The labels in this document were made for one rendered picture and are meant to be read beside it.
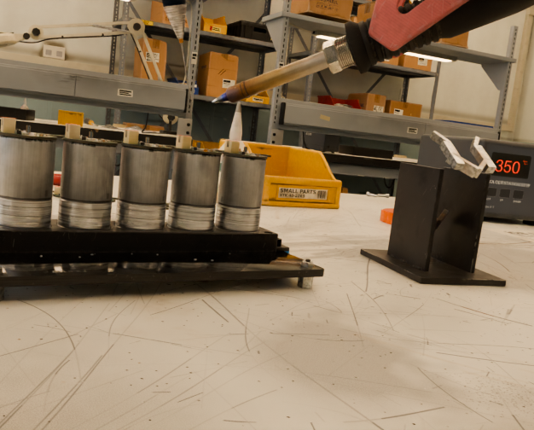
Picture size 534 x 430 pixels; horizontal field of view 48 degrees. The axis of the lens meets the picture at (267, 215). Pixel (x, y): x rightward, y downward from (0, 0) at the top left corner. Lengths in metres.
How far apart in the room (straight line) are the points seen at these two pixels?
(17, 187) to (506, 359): 0.21
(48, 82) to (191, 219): 2.28
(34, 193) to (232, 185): 0.10
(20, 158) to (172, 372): 0.13
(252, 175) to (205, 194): 0.03
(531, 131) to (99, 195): 6.24
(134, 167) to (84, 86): 2.29
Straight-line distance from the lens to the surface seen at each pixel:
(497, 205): 0.76
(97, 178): 0.29
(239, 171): 0.32
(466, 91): 6.18
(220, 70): 4.52
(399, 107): 5.23
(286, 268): 0.30
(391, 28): 0.28
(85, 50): 4.74
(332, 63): 0.29
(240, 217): 0.32
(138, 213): 0.30
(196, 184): 0.31
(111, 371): 0.19
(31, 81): 2.57
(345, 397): 0.19
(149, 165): 0.30
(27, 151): 0.28
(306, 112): 2.87
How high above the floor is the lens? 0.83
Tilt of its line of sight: 8 degrees down
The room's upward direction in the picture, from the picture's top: 7 degrees clockwise
